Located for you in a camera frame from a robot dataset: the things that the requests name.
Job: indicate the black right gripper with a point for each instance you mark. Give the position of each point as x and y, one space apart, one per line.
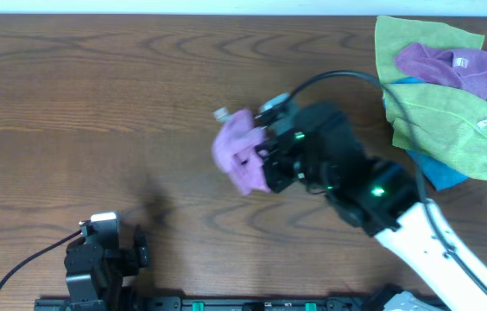
271 165

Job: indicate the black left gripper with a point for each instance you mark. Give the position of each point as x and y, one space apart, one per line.
139 257

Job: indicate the purple microfiber cloth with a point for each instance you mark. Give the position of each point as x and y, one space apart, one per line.
234 152

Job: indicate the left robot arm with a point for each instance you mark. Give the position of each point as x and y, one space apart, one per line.
96 265

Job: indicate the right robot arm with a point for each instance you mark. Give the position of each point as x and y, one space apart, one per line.
383 200

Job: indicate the blue cloth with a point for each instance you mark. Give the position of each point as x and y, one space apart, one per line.
442 175

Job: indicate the large green cloth top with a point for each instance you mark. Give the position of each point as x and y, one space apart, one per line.
393 34

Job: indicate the green cloth with label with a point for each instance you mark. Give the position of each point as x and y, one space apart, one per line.
473 152

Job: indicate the purple cloth with label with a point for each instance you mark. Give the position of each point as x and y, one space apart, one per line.
461 68

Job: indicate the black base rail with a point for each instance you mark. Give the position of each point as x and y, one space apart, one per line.
389 298

